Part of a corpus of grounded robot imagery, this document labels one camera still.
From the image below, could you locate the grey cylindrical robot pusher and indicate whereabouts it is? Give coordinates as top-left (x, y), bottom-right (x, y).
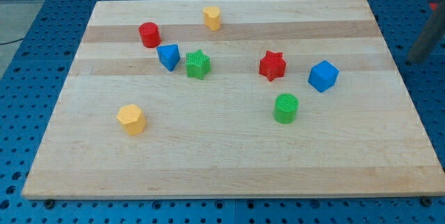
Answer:
top-left (407, 0), bottom-right (444, 63)

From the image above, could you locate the red cylinder block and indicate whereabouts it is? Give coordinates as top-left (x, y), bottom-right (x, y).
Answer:
top-left (138, 22), bottom-right (161, 48)

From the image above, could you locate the blue cube block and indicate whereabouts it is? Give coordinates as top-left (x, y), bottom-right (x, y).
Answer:
top-left (308, 61), bottom-right (339, 93)

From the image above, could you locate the yellow hexagon block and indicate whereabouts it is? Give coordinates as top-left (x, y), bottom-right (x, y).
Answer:
top-left (116, 104), bottom-right (147, 136)

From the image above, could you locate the wooden board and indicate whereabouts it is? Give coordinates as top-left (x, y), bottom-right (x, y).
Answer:
top-left (22, 0), bottom-right (444, 200)

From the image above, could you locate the green star block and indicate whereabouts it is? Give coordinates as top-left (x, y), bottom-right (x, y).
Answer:
top-left (186, 49), bottom-right (211, 80)

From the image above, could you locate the red star block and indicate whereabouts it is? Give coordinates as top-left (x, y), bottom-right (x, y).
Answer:
top-left (259, 50), bottom-right (286, 81)

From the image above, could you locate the green cylinder block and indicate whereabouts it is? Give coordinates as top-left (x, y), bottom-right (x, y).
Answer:
top-left (273, 93), bottom-right (299, 124)

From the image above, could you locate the blue triangle block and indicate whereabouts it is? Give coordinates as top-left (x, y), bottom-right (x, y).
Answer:
top-left (156, 45), bottom-right (180, 72)

